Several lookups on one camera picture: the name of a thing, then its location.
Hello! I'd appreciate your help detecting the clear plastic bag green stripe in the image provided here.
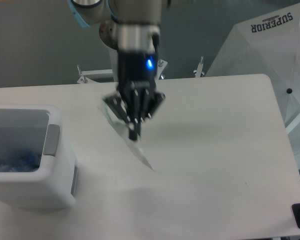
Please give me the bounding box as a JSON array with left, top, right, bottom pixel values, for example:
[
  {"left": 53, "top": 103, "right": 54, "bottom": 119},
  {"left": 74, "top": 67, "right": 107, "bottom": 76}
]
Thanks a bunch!
[{"left": 99, "top": 97, "right": 155, "bottom": 172}]

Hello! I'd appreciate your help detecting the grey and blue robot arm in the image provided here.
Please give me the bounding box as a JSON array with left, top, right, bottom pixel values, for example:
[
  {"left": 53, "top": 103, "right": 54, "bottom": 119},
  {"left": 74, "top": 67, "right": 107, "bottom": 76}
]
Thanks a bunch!
[{"left": 69, "top": 0, "right": 170, "bottom": 141}]

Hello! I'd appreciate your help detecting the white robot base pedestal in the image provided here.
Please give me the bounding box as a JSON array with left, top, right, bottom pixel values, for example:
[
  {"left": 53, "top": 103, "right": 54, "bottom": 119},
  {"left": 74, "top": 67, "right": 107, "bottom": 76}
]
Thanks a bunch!
[{"left": 108, "top": 48, "right": 119, "bottom": 82}]

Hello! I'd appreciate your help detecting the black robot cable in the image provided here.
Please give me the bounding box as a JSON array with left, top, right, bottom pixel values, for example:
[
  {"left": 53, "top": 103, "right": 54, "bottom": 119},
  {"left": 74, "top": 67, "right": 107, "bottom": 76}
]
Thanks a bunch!
[{"left": 151, "top": 31, "right": 162, "bottom": 63}]

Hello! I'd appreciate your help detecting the white Superior umbrella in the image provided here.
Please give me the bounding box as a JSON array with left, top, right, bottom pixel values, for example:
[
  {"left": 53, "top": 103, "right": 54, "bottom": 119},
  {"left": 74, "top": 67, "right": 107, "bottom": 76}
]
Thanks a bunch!
[{"left": 207, "top": 3, "right": 300, "bottom": 169}]

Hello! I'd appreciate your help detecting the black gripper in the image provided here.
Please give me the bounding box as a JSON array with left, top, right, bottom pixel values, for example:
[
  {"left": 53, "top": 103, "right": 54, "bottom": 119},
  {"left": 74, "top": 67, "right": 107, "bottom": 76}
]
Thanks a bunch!
[{"left": 102, "top": 50, "right": 166, "bottom": 142}]

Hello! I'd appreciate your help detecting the white plastic trash can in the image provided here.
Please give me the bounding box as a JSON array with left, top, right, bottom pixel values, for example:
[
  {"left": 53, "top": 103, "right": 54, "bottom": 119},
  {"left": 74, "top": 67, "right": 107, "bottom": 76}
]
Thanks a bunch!
[{"left": 0, "top": 104, "right": 78, "bottom": 209}]

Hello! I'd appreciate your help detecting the white metal mounting frame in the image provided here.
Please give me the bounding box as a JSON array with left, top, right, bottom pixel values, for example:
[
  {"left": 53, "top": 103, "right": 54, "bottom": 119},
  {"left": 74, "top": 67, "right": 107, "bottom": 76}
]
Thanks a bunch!
[{"left": 77, "top": 56, "right": 205, "bottom": 84}]

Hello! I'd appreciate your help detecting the clear plastic water bottle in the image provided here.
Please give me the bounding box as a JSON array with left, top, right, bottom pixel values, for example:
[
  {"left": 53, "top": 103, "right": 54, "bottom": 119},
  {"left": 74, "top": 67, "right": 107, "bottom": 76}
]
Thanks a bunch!
[{"left": 0, "top": 149, "right": 42, "bottom": 173}]

